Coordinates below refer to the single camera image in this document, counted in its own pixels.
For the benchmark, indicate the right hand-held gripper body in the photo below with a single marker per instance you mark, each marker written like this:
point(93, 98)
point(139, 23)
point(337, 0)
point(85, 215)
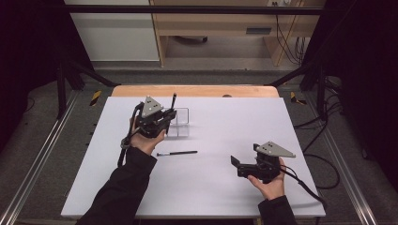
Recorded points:
point(266, 170)

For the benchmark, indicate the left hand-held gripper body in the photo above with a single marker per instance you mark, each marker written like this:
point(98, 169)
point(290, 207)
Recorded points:
point(151, 123)

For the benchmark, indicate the clear plastic organizer box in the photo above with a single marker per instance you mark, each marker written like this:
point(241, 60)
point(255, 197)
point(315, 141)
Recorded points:
point(183, 122)

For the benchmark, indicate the long thin black brush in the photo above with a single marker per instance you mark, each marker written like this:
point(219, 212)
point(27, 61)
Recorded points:
point(173, 100)

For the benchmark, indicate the black pen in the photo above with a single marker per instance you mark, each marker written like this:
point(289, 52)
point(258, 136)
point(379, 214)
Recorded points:
point(184, 152)

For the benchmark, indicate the person's right hand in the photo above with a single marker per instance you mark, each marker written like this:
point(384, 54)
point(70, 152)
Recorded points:
point(272, 189)

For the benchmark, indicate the person's left hand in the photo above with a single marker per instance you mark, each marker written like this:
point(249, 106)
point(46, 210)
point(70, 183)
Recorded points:
point(145, 143)

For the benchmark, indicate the wooden table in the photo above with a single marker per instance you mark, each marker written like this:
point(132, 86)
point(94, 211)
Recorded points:
point(187, 91)

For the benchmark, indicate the white table board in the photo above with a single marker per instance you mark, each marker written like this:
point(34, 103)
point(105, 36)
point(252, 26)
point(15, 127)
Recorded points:
point(203, 193)

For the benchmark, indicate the yellow black tape strip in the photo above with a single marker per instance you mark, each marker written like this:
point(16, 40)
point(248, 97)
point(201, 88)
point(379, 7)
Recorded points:
point(293, 97)
point(95, 98)

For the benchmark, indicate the white cabinet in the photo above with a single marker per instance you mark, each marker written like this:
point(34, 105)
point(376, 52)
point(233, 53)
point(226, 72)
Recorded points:
point(115, 37)

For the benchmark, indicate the wooden desk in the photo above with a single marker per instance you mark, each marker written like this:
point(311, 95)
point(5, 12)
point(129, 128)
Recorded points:
point(219, 23)

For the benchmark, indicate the black curtain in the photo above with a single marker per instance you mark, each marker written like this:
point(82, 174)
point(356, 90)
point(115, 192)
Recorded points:
point(369, 62)
point(25, 47)

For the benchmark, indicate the white power strip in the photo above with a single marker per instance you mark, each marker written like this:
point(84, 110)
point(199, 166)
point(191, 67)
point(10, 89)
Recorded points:
point(283, 2)

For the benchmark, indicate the black metal frame stand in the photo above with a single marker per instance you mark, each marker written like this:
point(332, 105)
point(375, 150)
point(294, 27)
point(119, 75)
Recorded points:
point(320, 93)
point(61, 93)

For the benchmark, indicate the aluminium floor rail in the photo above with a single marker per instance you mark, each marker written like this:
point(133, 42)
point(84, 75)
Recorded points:
point(352, 187)
point(40, 159)

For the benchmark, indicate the black horizontal frame bar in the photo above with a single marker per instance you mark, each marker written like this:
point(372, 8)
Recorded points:
point(187, 9)

